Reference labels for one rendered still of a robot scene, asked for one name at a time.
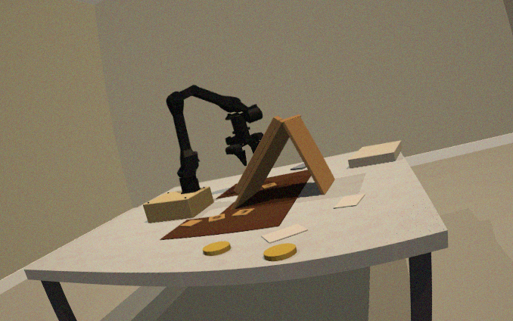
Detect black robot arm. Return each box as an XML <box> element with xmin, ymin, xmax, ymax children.
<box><xmin>166</xmin><ymin>85</ymin><xmax>263</xmax><ymax>194</ymax></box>

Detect yellow flat disc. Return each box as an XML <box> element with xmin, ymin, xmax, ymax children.
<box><xmin>202</xmin><ymin>241</ymin><xmax>231</xmax><ymax>256</ymax></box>
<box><xmin>264</xmin><ymin>243</ymin><xmax>297</xmax><ymax>261</ymax></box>

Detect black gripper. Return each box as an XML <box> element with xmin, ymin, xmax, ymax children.
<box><xmin>225</xmin><ymin>125</ymin><xmax>263</xmax><ymax>166</ymax></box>

